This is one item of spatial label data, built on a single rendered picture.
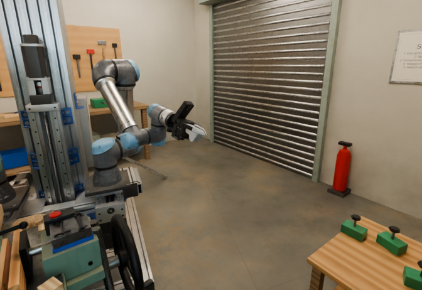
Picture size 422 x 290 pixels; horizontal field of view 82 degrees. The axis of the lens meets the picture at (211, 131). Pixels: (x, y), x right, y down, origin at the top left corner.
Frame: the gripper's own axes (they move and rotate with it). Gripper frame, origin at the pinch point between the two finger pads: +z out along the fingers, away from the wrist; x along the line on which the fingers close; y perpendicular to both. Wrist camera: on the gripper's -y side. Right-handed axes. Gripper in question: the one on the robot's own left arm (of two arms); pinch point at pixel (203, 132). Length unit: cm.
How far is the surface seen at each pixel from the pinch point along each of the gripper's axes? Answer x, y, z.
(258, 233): -121, 95, -11
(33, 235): 47, 45, -17
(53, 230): 47, 31, -1
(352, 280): -53, 44, 61
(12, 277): 56, 35, 7
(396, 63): -209, -82, 17
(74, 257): 43, 36, 6
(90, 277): 39, 41, 10
